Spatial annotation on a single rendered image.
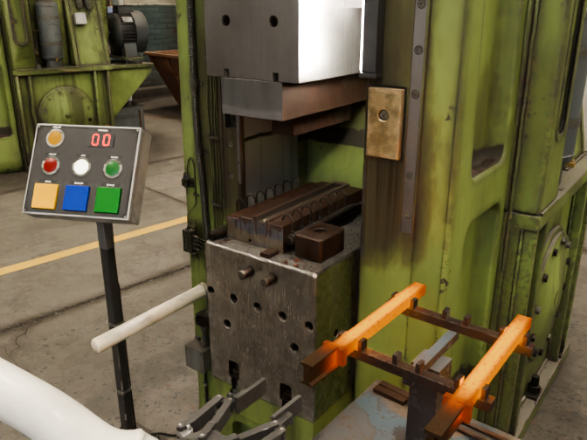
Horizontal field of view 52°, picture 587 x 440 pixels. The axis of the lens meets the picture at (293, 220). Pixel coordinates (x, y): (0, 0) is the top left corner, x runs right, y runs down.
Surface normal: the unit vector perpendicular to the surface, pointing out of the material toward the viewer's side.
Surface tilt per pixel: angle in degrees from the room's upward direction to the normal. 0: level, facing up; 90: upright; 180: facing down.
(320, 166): 90
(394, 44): 90
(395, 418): 0
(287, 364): 90
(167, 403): 0
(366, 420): 0
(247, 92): 90
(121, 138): 60
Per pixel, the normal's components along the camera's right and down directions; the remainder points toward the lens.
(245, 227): -0.59, 0.28
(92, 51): 0.59, 0.09
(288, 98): 0.81, 0.20
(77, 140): -0.17, -0.18
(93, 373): 0.00, -0.94
